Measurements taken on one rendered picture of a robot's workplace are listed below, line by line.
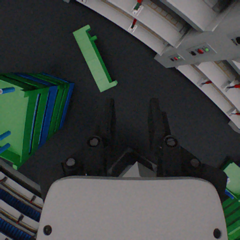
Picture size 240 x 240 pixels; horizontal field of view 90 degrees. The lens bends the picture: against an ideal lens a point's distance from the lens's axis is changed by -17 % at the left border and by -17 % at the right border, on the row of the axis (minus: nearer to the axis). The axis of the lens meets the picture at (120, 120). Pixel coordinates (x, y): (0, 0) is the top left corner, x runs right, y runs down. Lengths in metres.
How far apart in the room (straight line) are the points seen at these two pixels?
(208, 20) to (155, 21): 0.22
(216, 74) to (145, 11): 0.34
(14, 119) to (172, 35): 0.65
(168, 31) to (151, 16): 0.07
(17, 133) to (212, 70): 0.78
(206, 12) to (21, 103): 0.61
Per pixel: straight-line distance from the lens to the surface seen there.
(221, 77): 0.63
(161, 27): 0.55
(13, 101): 0.60
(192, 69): 0.78
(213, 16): 0.39
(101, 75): 0.66
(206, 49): 0.43
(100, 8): 0.79
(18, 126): 0.62
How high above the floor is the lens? 0.85
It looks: 73 degrees down
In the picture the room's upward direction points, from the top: 178 degrees counter-clockwise
